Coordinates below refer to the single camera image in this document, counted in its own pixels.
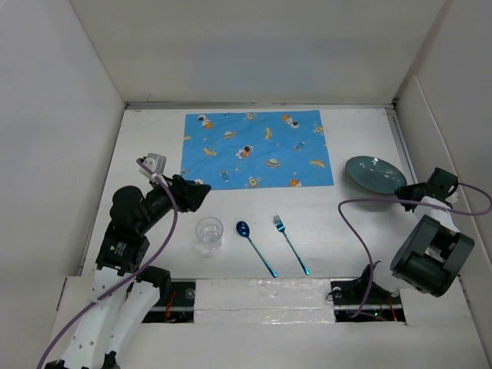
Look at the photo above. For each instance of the blue space-print cloth placemat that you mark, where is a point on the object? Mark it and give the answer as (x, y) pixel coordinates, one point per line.
(268, 149)

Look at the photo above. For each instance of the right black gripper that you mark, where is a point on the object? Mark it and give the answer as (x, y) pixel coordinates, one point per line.
(403, 192)

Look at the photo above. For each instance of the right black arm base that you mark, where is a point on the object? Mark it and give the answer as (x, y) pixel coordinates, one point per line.
(357, 300)

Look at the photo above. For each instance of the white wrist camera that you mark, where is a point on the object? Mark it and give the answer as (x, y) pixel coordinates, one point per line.
(453, 198)
(153, 165)

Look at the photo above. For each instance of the teal ceramic plate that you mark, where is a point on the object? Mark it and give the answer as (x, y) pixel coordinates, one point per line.
(375, 175)

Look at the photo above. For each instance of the blue metal fork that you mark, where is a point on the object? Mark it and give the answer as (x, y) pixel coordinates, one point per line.
(282, 229)

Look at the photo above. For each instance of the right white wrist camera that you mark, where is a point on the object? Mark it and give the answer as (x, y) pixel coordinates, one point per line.
(453, 198)

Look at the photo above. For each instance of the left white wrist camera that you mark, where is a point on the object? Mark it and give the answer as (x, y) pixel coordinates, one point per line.
(153, 165)

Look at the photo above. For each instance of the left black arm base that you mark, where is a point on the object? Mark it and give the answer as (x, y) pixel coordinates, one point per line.
(176, 307)

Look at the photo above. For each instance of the white foam front barrier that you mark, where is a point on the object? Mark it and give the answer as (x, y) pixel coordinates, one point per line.
(263, 301)

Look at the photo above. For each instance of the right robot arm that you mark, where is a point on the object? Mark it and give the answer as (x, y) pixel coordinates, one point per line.
(435, 250)

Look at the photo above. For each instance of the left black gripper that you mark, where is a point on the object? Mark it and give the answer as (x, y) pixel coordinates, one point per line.
(187, 194)

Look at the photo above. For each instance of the blue metal spoon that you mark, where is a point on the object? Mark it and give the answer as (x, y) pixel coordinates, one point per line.
(243, 230)

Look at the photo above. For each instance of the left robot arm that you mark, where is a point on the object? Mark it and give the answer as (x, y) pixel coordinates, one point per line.
(125, 285)

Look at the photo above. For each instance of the clear plastic cup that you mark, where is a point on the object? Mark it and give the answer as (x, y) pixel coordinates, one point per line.
(209, 232)

